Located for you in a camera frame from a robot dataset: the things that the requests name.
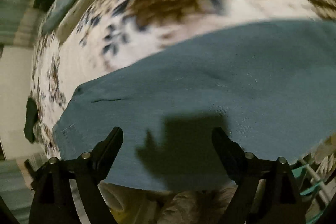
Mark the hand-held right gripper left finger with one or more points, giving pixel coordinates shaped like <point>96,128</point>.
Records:
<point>111,144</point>

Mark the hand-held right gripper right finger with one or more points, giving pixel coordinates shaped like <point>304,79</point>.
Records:
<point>223,144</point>

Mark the teal pants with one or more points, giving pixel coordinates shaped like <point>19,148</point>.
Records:
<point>210,77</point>

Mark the person's beige clothing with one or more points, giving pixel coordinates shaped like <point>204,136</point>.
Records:
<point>168,207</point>

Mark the small dark object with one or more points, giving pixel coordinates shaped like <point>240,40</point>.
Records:
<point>31,119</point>

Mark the teal plastic basket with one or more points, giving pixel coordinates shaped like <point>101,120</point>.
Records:
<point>311,179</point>

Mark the floral printed bed sheet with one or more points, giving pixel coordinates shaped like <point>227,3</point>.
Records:
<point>168,8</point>

